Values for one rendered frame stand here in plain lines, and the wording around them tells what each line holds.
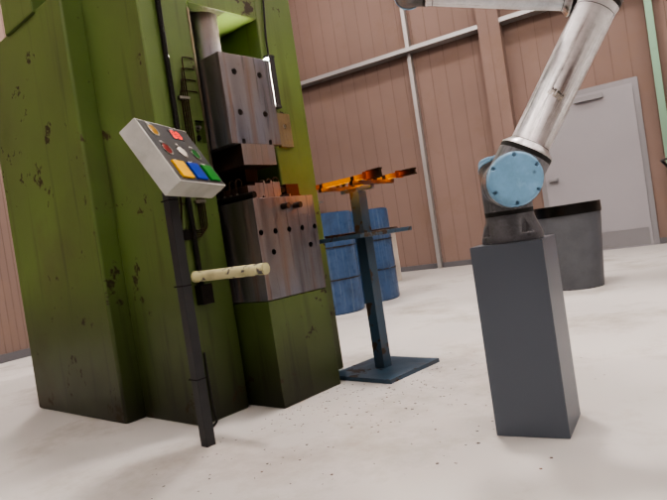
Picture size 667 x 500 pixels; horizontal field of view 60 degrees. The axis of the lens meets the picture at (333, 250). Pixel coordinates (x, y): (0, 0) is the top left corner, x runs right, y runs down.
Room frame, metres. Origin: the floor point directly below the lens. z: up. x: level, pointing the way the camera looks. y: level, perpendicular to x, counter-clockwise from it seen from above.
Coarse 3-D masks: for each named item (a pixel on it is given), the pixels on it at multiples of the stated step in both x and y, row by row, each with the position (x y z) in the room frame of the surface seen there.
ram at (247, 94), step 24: (216, 72) 2.53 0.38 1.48; (240, 72) 2.60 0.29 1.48; (264, 72) 2.71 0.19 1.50; (216, 96) 2.55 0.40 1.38; (240, 96) 2.58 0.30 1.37; (264, 96) 2.69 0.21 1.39; (216, 120) 2.56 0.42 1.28; (240, 120) 2.56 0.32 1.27; (264, 120) 2.67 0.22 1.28; (216, 144) 2.58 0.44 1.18
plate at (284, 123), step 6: (282, 114) 2.94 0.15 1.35; (288, 114) 2.97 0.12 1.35; (282, 120) 2.93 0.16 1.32; (288, 120) 2.97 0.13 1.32; (282, 126) 2.93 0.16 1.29; (288, 126) 2.96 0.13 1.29; (282, 132) 2.92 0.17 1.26; (288, 132) 2.96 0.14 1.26; (282, 138) 2.92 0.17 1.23; (288, 138) 2.95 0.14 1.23; (282, 144) 2.91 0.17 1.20; (288, 144) 2.95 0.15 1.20
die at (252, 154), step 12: (240, 144) 2.55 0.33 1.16; (252, 144) 2.60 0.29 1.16; (264, 144) 2.66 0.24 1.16; (216, 156) 2.67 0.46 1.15; (228, 156) 2.61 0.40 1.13; (240, 156) 2.56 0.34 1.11; (252, 156) 2.59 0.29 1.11; (264, 156) 2.65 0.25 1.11; (216, 168) 2.67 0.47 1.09; (228, 168) 2.62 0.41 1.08; (240, 168) 2.63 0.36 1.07; (252, 168) 2.69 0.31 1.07; (264, 168) 2.75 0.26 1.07
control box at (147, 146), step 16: (128, 128) 1.99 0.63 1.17; (144, 128) 1.99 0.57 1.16; (160, 128) 2.11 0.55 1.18; (128, 144) 1.99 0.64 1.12; (144, 144) 1.97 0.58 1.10; (160, 144) 2.01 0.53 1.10; (176, 144) 2.13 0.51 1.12; (192, 144) 2.26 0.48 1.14; (144, 160) 1.98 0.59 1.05; (160, 160) 1.96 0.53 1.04; (192, 160) 2.15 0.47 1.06; (160, 176) 1.96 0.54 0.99; (176, 176) 1.95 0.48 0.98; (176, 192) 2.00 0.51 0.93; (192, 192) 2.10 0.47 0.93; (208, 192) 2.21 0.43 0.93
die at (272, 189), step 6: (246, 186) 2.55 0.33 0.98; (252, 186) 2.57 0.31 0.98; (258, 186) 2.60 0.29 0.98; (264, 186) 2.63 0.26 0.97; (270, 186) 2.65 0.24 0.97; (276, 186) 2.68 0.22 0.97; (222, 192) 2.66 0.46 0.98; (228, 192) 2.64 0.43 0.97; (234, 192) 2.61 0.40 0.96; (240, 192) 2.58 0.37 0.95; (258, 192) 2.59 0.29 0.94; (264, 192) 2.62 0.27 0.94; (270, 192) 2.65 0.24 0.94; (276, 192) 2.68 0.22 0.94
